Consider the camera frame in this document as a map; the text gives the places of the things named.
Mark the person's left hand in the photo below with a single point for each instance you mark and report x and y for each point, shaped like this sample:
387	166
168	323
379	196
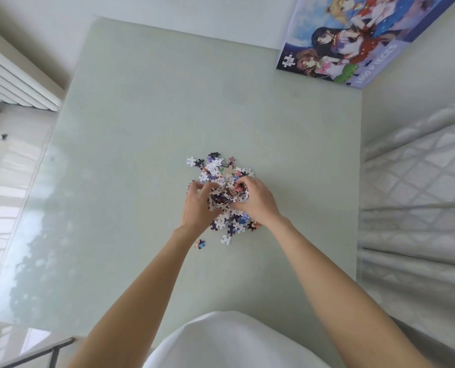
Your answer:
194	210

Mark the person's right hand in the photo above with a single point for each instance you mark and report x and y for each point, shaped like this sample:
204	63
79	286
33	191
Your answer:
262	205

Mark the pile of puzzle pieces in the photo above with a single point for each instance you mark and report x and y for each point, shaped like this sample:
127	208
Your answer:
216	164

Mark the cartoon print puzzle box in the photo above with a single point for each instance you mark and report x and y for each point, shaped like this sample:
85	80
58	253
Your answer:
346	38

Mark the person's left forearm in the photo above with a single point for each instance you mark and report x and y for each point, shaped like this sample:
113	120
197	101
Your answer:
135	302

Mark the person's right forearm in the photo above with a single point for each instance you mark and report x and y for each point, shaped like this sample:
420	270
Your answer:
346	302

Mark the person's white shirt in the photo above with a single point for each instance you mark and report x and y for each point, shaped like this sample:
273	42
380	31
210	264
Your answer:
231	344

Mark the grey patterned curtain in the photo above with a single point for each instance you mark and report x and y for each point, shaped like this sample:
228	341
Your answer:
423	206

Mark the white radiator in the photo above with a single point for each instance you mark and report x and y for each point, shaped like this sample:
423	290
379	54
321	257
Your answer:
16	80

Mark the grey metal chair frame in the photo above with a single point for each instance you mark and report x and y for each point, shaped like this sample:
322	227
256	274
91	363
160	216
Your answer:
54	354

